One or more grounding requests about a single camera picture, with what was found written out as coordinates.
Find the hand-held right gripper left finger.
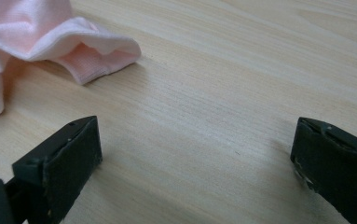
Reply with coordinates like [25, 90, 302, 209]
[4, 115, 103, 224]

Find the pink sock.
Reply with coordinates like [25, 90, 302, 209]
[0, 0, 143, 119]

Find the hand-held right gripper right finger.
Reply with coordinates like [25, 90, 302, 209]
[290, 117, 357, 224]

